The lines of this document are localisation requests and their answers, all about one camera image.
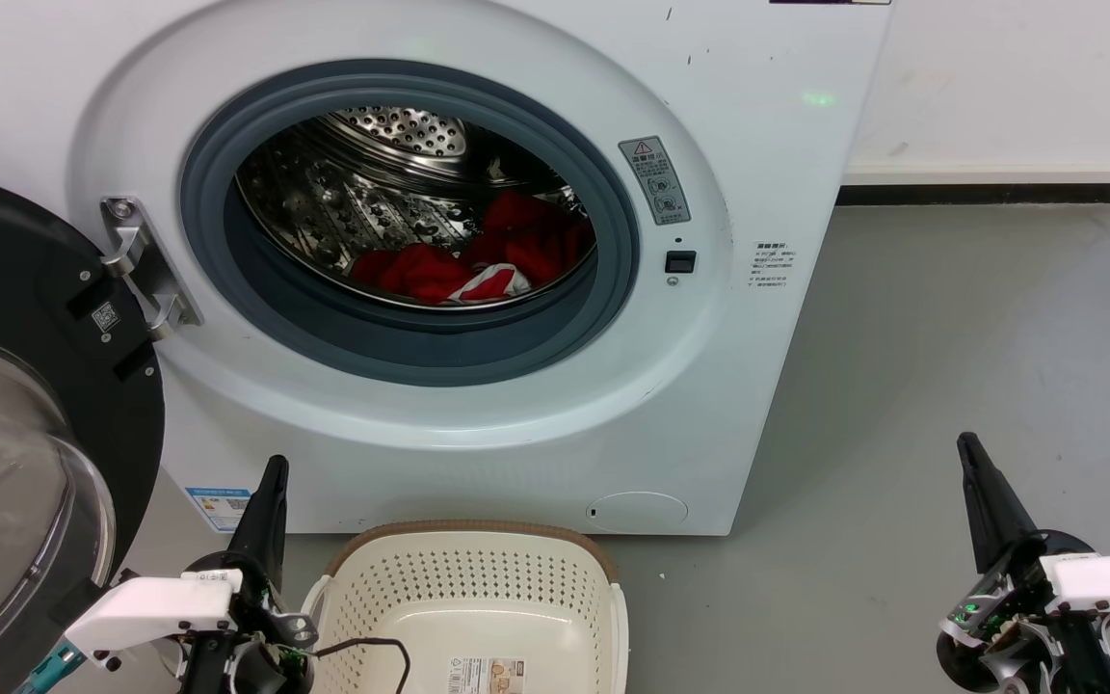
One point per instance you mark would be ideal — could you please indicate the grey rubber door gasket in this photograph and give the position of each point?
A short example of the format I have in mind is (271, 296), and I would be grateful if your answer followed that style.
(420, 347)

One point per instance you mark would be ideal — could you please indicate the white front-load washing machine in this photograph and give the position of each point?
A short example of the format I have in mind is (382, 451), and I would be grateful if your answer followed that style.
(757, 116)

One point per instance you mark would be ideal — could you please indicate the round filter cover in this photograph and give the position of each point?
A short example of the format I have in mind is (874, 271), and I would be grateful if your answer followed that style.
(637, 513)

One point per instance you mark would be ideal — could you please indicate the metal door hinge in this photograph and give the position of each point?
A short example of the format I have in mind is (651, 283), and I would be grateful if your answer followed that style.
(141, 260)

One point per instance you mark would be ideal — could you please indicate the blue energy label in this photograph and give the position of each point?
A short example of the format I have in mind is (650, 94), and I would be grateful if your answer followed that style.
(218, 509)

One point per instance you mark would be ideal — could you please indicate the red and white garment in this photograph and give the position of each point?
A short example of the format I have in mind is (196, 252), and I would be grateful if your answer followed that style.
(526, 236)

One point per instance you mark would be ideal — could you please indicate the grey warning label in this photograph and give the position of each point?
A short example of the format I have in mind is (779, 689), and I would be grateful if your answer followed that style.
(655, 180)

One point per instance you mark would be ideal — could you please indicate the cream perforated laundry basket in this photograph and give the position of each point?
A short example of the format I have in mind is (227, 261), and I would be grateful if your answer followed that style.
(478, 598)

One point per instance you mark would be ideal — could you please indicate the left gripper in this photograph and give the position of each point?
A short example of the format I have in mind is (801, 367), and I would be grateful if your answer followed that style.
(155, 607)

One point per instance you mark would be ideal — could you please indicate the white QR code sticker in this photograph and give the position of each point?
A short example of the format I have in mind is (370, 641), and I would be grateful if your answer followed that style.
(106, 317)

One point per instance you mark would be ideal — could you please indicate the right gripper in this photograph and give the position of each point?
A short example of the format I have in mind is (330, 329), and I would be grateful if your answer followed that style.
(1095, 588)

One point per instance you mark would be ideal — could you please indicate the stainless steel washing machine drum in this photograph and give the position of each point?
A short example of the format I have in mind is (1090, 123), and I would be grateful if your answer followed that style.
(343, 193)

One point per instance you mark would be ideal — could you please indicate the white and black baseboard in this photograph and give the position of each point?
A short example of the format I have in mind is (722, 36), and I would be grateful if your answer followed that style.
(989, 183)

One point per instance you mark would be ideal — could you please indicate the small text sticker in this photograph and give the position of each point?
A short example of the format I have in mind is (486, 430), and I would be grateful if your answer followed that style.
(771, 265)

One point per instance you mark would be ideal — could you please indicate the black washing machine door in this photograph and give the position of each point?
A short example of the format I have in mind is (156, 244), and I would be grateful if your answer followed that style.
(25, 289)

